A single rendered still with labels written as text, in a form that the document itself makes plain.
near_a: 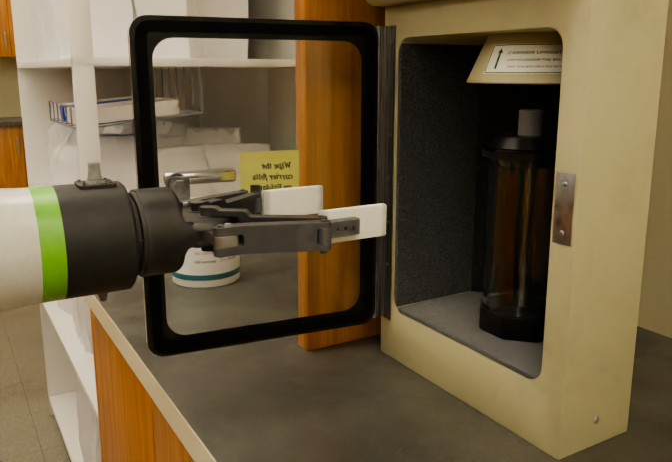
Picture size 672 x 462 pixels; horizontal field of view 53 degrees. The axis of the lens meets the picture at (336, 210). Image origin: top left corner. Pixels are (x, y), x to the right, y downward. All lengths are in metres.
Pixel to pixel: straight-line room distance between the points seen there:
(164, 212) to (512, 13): 0.40
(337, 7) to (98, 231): 0.50
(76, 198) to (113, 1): 1.34
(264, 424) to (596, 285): 0.39
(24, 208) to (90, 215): 0.05
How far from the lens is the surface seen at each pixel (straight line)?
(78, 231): 0.54
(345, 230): 0.59
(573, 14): 0.67
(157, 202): 0.57
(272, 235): 0.55
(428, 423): 0.80
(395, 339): 0.93
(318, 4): 0.90
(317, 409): 0.82
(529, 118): 0.81
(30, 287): 0.55
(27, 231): 0.53
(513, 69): 0.75
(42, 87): 2.68
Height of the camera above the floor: 1.33
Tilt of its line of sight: 12 degrees down
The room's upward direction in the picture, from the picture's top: straight up
